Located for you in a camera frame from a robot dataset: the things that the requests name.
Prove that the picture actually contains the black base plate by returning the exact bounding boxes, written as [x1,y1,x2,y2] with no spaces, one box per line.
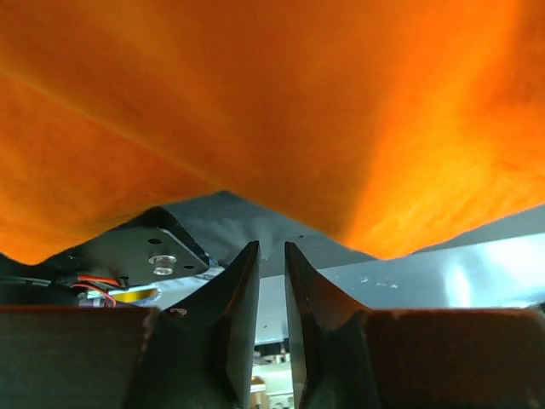
[1,193,370,305]

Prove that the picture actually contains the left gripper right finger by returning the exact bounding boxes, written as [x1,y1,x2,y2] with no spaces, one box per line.
[284,242,544,408]

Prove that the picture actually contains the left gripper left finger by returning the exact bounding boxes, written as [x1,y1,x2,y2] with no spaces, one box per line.
[1,242,259,408]

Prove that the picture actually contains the orange t shirt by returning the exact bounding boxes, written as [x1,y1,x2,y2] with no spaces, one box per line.
[1,1,544,264]

